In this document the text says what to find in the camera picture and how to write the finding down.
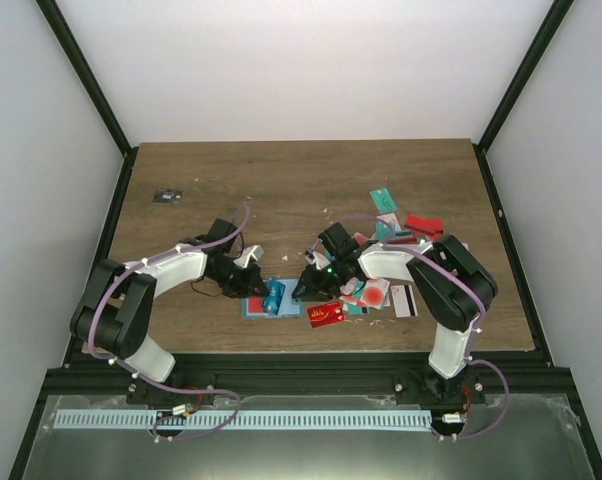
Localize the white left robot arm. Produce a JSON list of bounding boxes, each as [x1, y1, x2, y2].
[[70, 219, 269, 404]]

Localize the white card red circle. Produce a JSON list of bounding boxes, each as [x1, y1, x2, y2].
[[352, 278, 390, 310]]

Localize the black frame post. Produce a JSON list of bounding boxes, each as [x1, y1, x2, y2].
[[473, 0, 576, 154], [34, 0, 134, 156]]

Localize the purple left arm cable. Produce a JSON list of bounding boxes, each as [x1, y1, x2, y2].
[[88, 203, 255, 401]]

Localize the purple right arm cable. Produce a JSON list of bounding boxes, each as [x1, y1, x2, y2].
[[308, 214, 511, 441]]

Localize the light blue slotted cable duct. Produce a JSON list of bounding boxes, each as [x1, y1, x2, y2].
[[53, 409, 432, 432]]

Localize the blue card holder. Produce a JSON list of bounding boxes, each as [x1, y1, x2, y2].
[[241, 278, 304, 319]]

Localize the red card far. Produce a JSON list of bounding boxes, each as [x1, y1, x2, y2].
[[404, 215, 444, 238]]

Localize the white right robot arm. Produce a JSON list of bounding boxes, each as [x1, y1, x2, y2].
[[292, 223, 498, 403]]

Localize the red VIP card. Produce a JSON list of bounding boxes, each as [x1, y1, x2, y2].
[[307, 302, 345, 328]]

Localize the white card black stripe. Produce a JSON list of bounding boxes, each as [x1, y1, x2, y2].
[[390, 284, 418, 318]]

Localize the black left frame post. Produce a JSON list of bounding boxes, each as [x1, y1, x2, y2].
[[34, 0, 134, 156]]

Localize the black right frame post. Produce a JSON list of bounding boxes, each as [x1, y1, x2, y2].
[[473, 0, 576, 154]]

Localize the black VIP card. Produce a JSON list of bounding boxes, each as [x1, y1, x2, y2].
[[153, 189, 183, 204]]

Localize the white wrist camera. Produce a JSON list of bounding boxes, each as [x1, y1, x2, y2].
[[234, 245, 264, 269], [304, 250, 331, 270]]

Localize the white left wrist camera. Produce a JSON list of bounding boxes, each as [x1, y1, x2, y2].
[[234, 245, 264, 269]]

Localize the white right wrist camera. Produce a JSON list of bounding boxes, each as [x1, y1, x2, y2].
[[304, 250, 331, 270]]

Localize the teal card far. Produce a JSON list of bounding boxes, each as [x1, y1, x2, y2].
[[370, 188, 397, 214]]

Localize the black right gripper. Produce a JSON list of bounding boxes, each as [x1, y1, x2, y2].
[[293, 259, 348, 303]]

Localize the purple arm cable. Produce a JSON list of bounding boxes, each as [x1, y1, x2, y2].
[[88, 203, 255, 401], [308, 214, 511, 441]]

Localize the red card black stripe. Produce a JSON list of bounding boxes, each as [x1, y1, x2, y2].
[[245, 297, 267, 317]]

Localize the blue card front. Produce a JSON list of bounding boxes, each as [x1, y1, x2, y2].
[[262, 278, 285, 315]]

